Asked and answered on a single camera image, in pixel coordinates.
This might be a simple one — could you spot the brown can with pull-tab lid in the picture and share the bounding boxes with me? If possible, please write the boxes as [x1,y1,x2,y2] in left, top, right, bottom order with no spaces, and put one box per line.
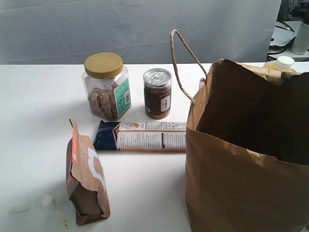
[143,68,172,119]

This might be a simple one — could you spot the brown paper bag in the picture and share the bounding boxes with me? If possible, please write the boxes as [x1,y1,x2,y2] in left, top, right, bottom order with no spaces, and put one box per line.
[170,29,309,232]

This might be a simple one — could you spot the long blue and white box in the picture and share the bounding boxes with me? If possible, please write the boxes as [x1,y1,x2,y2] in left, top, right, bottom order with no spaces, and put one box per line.
[93,121,186,152]

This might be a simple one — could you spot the clear jar with gold lid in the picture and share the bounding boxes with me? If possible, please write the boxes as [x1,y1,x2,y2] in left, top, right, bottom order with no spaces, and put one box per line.
[82,52,131,121]

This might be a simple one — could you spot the brown kraft paper pouch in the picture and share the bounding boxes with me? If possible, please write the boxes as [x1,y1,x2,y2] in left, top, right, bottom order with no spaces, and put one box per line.
[66,118,111,226]

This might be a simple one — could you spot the white cylindrical cap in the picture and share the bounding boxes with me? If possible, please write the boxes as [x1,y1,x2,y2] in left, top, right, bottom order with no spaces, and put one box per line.
[41,194,56,211]

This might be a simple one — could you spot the yellow bottle with white cap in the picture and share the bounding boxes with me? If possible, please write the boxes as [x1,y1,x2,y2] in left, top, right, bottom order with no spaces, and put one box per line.
[263,56,296,73]

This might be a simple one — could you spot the white papers on desk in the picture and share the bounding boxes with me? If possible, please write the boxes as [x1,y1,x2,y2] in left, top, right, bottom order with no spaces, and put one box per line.
[269,26,296,47]

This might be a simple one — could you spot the white cube block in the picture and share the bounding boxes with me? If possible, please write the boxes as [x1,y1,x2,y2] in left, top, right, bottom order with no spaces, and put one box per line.
[13,198,30,213]

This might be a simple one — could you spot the white cylinder thermos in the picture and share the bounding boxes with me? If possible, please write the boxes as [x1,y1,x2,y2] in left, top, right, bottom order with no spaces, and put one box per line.
[291,19,309,55]

